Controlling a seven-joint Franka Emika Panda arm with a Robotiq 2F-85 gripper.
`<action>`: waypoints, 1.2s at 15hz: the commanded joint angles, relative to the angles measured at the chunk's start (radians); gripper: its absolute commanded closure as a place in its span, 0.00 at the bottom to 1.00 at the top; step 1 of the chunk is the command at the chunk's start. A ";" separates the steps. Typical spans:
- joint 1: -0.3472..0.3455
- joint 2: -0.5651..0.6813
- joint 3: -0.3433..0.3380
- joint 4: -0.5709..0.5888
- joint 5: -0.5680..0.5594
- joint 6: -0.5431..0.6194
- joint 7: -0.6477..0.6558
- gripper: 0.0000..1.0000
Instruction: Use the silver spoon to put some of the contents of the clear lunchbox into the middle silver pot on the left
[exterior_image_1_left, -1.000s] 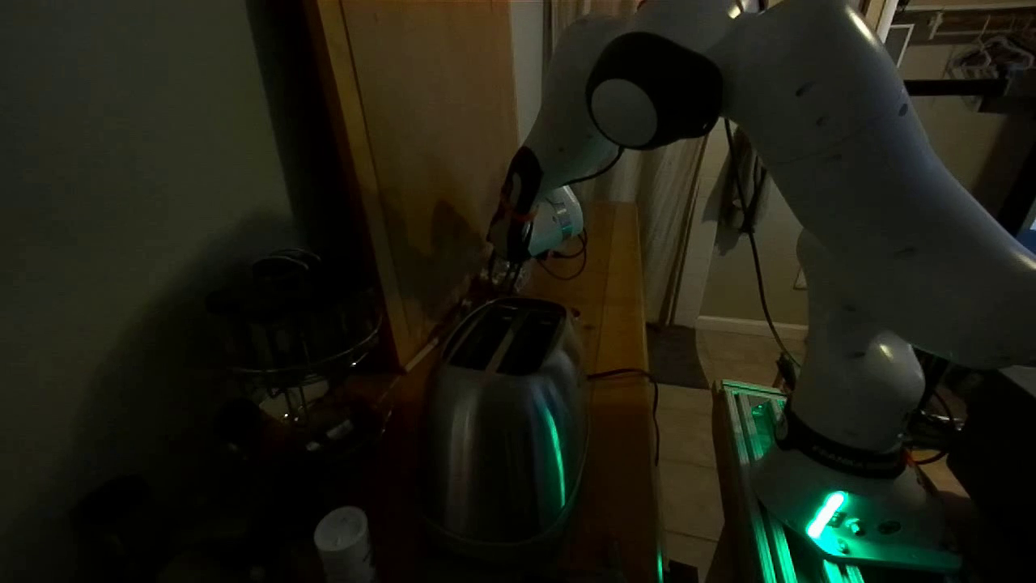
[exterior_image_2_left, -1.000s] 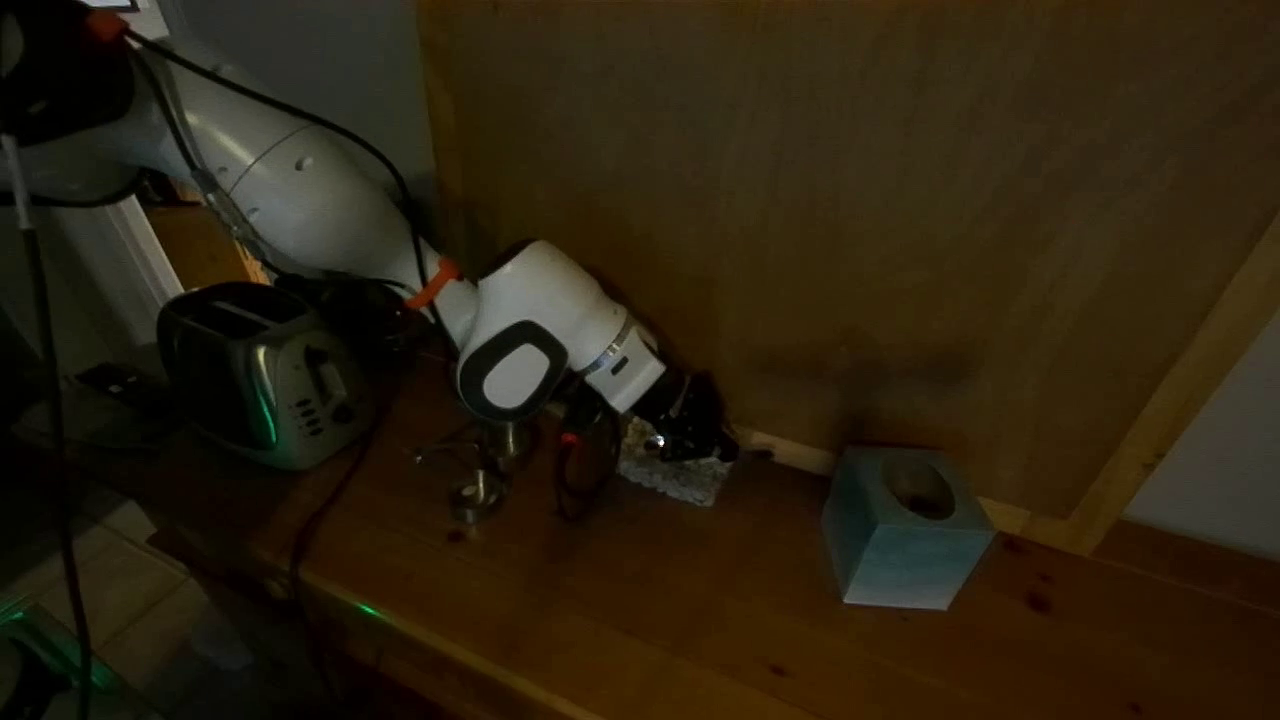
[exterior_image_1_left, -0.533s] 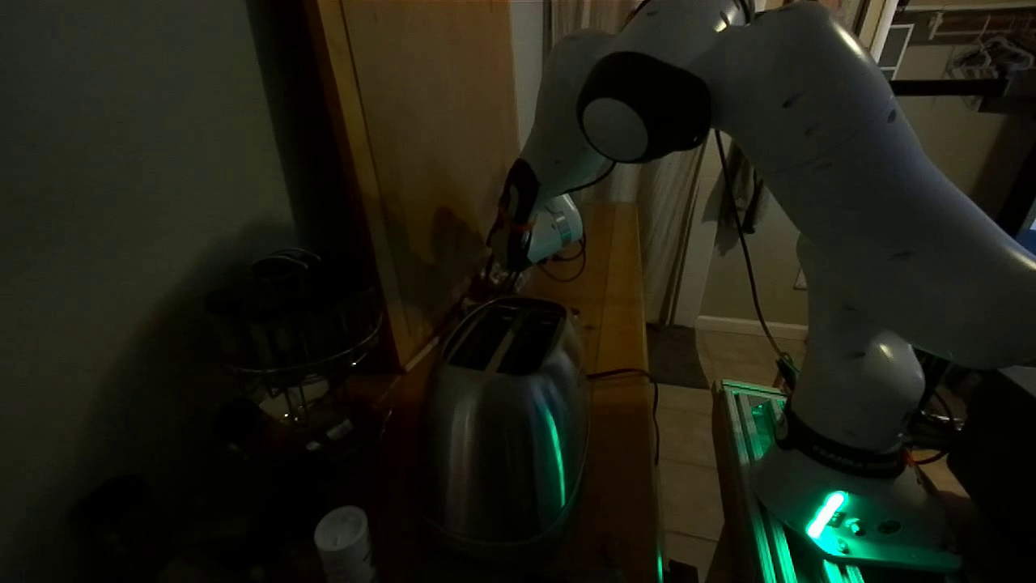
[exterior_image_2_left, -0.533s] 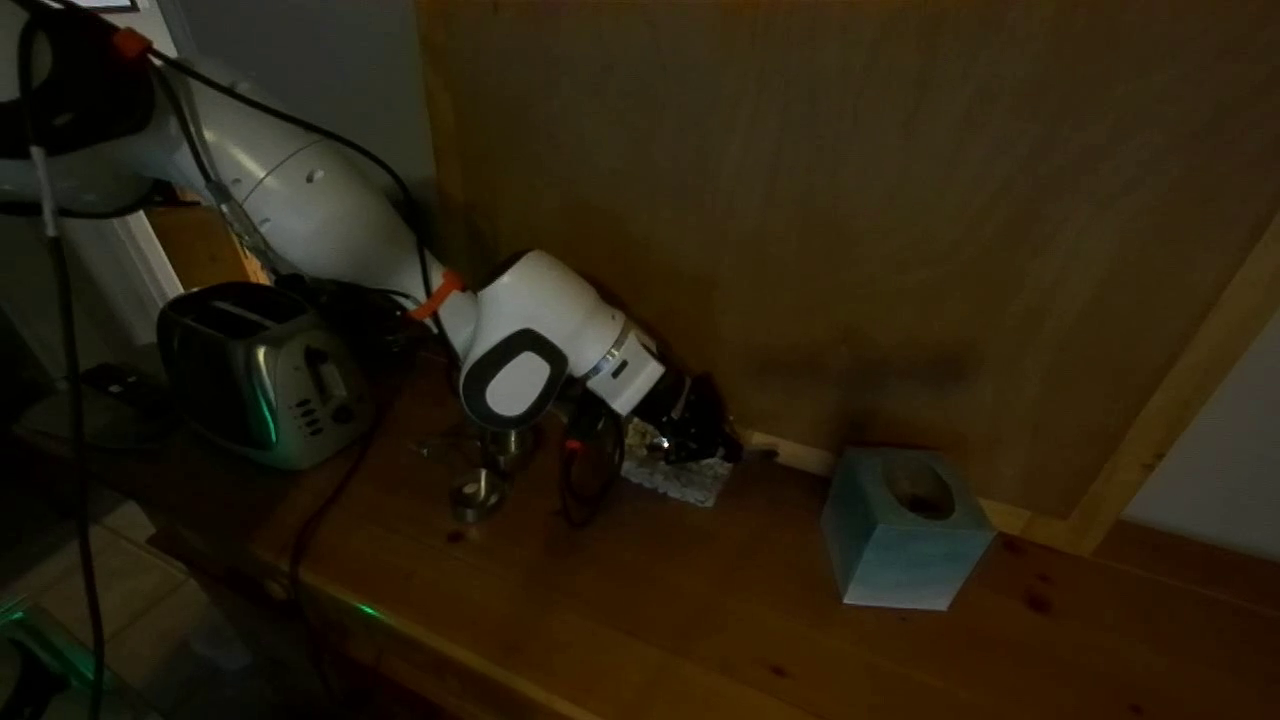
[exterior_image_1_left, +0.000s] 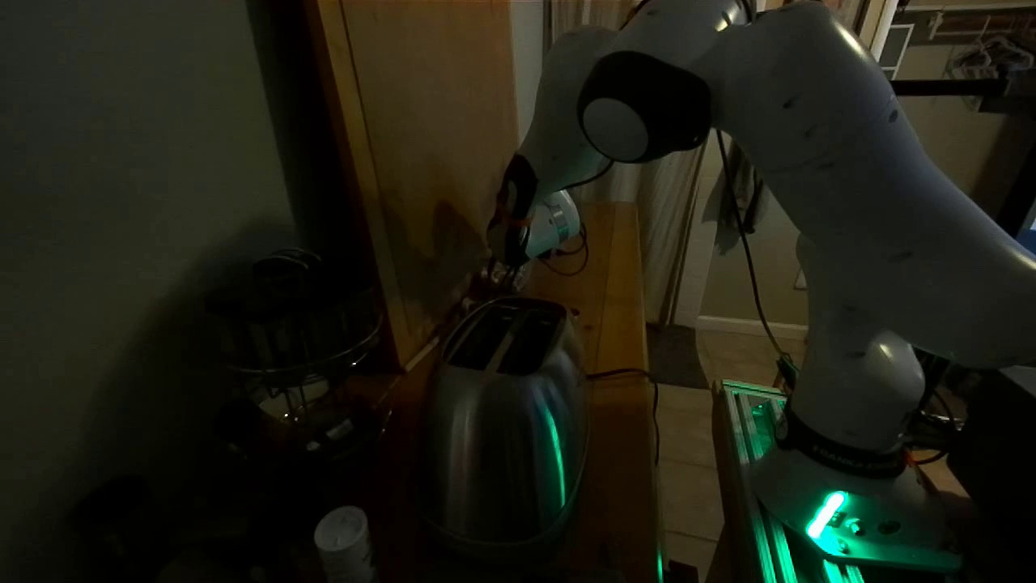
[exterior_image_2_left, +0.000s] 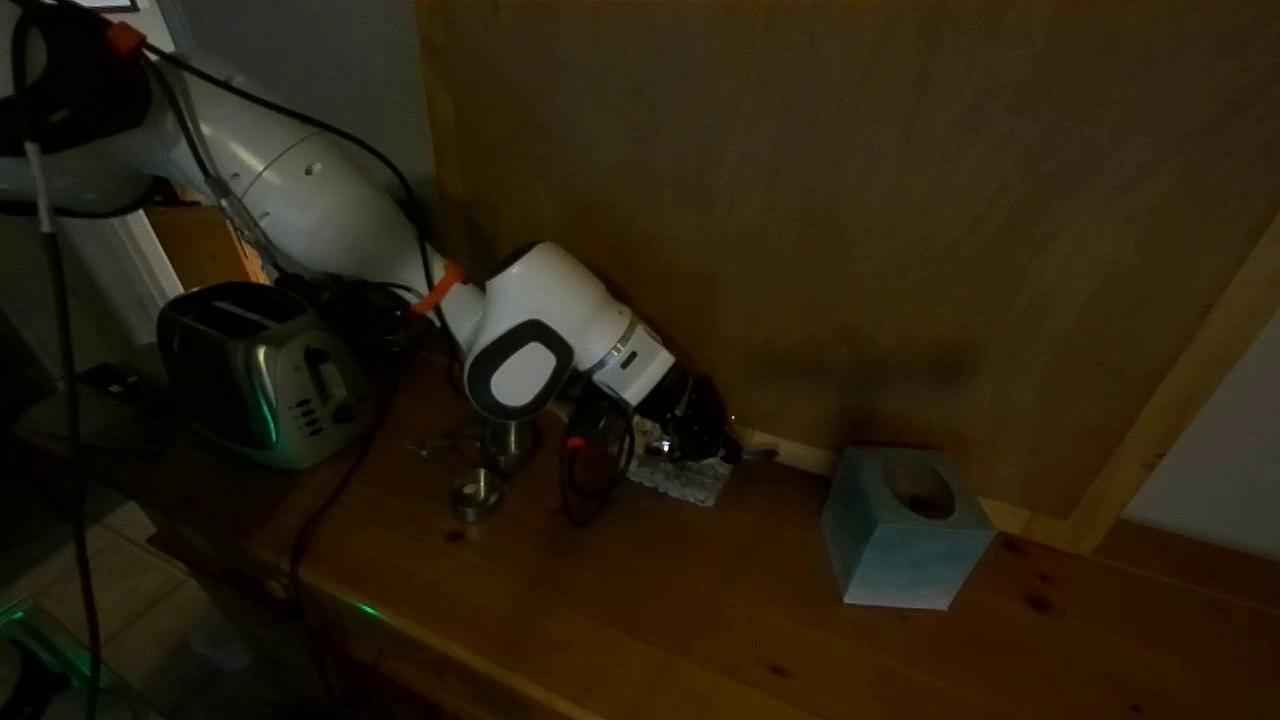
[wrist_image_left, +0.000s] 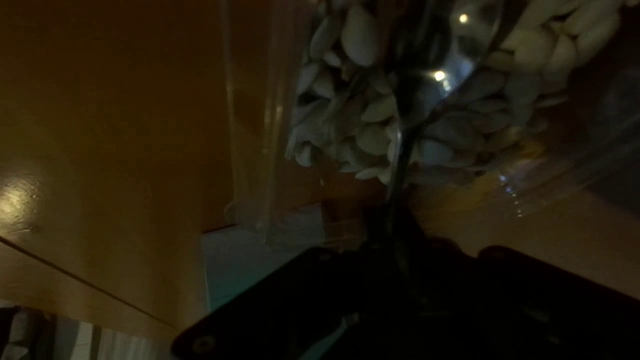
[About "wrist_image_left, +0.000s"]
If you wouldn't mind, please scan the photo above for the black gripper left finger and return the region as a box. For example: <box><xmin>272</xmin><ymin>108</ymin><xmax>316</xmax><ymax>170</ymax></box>
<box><xmin>169</xmin><ymin>210</ymin><xmax>403</xmax><ymax>360</ymax></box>

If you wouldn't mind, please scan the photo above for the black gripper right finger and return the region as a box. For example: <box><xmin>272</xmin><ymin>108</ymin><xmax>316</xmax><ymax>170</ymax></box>
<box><xmin>397</xmin><ymin>210</ymin><xmax>640</xmax><ymax>360</ymax></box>

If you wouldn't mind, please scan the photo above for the silver metal spoon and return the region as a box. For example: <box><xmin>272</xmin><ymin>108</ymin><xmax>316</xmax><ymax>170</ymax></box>
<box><xmin>382</xmin><ymin>0</ymin><xmax>511</xmax><ymax>250</ymax></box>

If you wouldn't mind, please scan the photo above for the clear lunchbox with pale seeds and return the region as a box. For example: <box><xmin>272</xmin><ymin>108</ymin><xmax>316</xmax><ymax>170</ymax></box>
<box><xmin>219</xmin><ymin>0</ymin><xmax>640</xmax><ymax>236</ymax></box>

